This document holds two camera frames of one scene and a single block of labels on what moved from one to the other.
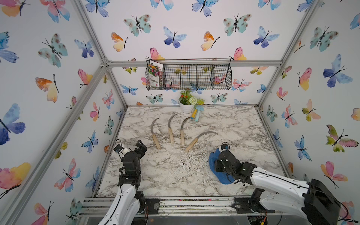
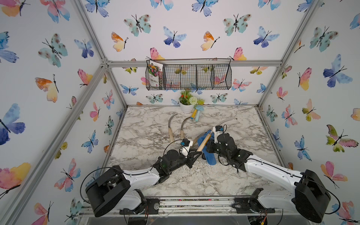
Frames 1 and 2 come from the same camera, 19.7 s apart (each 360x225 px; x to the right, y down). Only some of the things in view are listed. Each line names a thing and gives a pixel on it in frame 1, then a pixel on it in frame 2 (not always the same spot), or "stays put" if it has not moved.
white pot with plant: x=187 y=102 stays put
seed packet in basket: x=155 y=71 stays put
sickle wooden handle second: x=169 y=128 stays put
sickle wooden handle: x=153 y=134 → x=201 y=146
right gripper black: x=218 y=161 → x=210 y=146
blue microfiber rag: x=224 y=177 → x=209 y=156
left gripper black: x=142 y=148 → x=191 y=161
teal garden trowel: x=198 y=108 stays put
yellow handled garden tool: x=193 y=113 stays put
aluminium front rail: x=171 y=206 stays put
